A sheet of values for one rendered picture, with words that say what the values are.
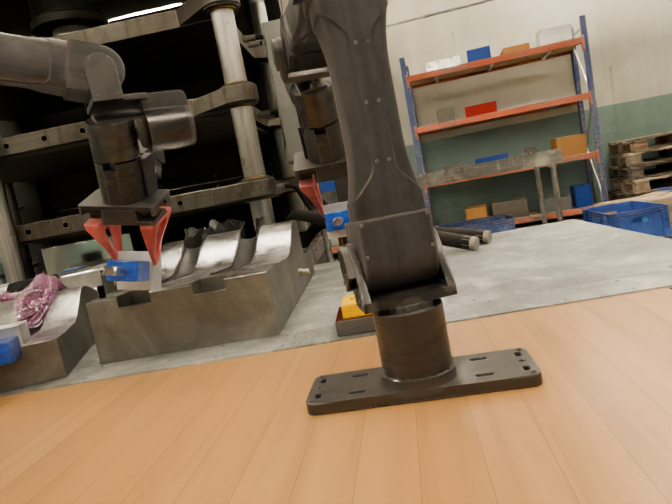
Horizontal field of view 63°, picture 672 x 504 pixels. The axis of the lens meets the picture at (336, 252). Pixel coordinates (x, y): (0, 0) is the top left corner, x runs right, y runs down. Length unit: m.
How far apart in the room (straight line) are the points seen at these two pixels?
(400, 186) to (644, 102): 7.35
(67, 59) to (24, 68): 0.05
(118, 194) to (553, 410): 0.56
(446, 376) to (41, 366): 0.56
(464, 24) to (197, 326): 7.02
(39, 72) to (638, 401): 0.68
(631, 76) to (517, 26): 1.48
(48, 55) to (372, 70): 0.40
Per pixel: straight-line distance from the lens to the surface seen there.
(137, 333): 0.83
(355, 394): 0.49
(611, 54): 7.75
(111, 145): 0.74
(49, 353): 0.84
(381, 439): 0.43
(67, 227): 1.77
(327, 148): 0.80
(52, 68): 0.74
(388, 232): 0.47
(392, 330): 0.47
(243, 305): 0.77
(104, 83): 0.74
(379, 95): 0.49
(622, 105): 7.71
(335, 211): 0.87
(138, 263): 0.77
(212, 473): 0.45
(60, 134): 1.77
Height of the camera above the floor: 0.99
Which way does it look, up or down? 7 degrees down
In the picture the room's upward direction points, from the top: 11 degrees counter-clockwise
